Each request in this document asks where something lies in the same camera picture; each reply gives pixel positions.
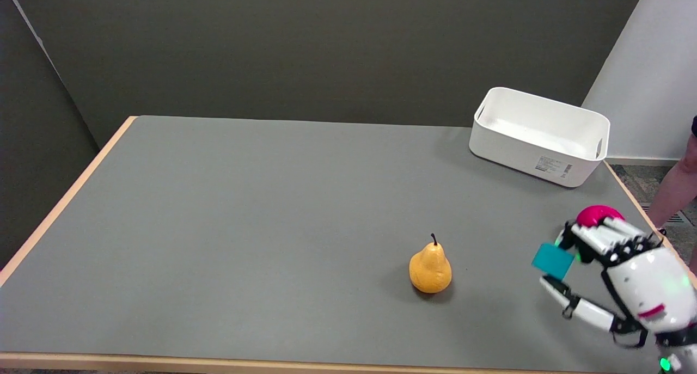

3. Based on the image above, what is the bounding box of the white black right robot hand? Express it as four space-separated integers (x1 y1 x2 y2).
539 216 697 348

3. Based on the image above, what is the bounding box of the teal cube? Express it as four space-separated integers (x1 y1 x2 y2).
531 242 577 281

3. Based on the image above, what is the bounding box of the magenta apple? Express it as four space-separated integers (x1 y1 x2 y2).
576 205 626 229

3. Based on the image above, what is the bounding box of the person's bare leg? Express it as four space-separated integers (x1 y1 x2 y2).
647 115 697 277

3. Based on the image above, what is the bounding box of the white plastic bin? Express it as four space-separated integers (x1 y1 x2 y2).
469 87 611 188

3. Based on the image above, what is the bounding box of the yellow pear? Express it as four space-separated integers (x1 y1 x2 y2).
409 233 453 295

